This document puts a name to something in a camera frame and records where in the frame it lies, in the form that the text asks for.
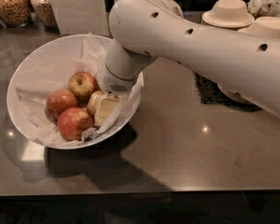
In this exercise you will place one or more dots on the back stack paper bowls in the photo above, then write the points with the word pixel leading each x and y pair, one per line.
pixel 228 14

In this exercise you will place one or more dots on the black rubber mat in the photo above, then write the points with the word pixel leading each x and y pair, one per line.
pixel 210 93

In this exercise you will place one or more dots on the red apple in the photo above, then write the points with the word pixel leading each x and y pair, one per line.
pixel 60 100
pixel 73 122
pixel 92 103

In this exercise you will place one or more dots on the front stack paper bowls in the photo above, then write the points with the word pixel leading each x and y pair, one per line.
pixel 264 26

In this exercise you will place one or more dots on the bag of white packets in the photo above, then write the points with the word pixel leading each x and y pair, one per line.
pixel 261 8

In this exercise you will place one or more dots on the white tissue paper liner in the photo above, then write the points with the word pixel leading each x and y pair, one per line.
pixel 43 78

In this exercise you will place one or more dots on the top green-red apple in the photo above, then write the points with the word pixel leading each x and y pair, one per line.
pixel 83 85

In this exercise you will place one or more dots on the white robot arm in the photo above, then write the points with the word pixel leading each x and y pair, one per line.
pixel 144 30

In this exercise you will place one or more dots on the stack paper bowls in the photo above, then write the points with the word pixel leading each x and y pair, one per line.
pixel 228 14
pixel 264 26

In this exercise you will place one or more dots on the white gripper with vents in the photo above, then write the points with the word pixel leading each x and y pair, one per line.
pixel 112 80

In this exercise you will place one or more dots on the left glass cereal jar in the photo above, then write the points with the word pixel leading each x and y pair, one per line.
pixel 15 12

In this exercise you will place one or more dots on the left white sign holder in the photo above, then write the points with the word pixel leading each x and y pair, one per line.
pixel 80 16

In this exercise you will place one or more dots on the large white bowl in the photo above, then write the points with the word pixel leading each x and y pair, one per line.
pixel 25 122

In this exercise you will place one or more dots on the glass cereal jar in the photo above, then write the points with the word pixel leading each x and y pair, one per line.
pixel 44 12
pixel 15 12

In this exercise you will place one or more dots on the right glass cereal jar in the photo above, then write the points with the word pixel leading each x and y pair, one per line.
pixel 44 12

